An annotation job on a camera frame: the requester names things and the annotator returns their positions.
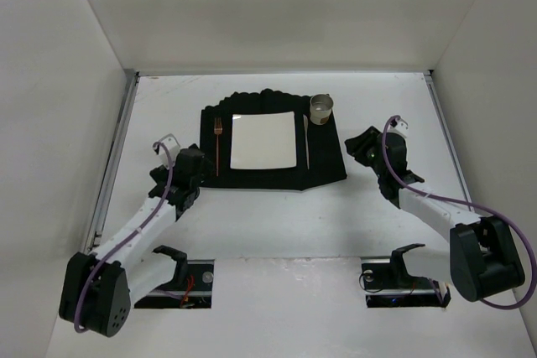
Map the copper fork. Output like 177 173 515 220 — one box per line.
213 117 223 176

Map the black cloth placemat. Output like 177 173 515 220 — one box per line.
200 89 347 191

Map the silver metal cup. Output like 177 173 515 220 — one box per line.
310 94 334 126

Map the copper handled knife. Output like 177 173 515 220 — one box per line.
303 114 310 170

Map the white square plate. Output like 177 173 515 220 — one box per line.
230 112 297 170

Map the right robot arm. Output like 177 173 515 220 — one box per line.
345 118 525 302

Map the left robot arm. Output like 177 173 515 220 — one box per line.
59 136 214 337

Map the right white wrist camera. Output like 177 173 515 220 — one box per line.
387 116 409 138

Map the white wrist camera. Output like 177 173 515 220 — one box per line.
153 133 180 165
387 116 409 138

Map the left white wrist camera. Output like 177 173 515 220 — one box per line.
153 133 180 165

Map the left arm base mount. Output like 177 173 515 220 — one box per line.
134 260 215 310

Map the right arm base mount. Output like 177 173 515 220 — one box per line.
359 258 451 309

